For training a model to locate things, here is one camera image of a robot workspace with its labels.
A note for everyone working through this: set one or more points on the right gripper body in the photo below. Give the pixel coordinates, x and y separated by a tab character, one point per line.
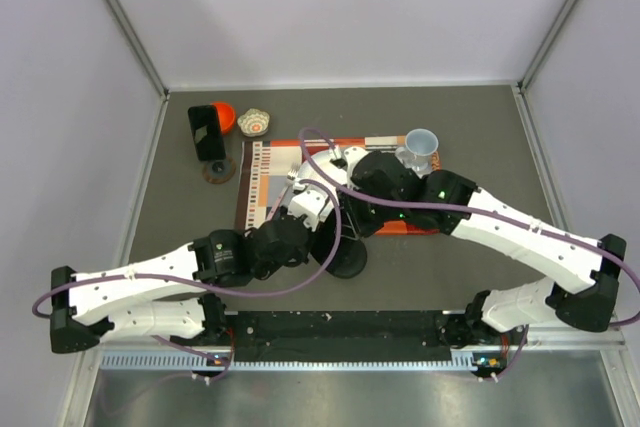
368	217

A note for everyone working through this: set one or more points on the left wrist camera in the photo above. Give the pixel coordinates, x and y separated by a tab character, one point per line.
310	204

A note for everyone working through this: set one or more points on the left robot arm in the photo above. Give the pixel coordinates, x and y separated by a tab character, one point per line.
176	294

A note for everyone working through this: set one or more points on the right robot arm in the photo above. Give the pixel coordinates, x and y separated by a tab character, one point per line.
580	282

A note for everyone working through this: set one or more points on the black clamp phone stand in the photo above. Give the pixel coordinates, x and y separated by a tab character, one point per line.
349	260

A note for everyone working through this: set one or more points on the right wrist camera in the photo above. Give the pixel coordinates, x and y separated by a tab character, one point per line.
346	158

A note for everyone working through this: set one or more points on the large black smartphone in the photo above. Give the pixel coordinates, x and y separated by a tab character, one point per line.
206	133

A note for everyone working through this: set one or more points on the pink handled fork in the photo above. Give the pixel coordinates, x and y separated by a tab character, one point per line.
289	181

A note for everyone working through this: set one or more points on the small patterned bowl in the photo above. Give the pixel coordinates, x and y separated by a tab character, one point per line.
254	123

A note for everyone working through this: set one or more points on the orange bowl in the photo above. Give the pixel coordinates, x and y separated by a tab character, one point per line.
226	116

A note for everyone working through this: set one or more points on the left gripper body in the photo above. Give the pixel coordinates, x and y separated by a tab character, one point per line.
313	232

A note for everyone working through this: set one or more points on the patchwork placemat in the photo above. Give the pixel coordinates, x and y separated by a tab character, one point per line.
265	165

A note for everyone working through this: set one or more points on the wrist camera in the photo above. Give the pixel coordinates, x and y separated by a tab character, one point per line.
346	158
310	204

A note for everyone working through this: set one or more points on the slotted cable duct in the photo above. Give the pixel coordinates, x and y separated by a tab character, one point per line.
179	361

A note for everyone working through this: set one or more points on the light blue cup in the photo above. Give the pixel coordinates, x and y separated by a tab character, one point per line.
417	151

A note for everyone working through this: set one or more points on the white plate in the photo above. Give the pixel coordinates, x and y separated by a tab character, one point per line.
323	160

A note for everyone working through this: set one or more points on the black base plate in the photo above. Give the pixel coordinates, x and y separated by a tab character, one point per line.
337	335

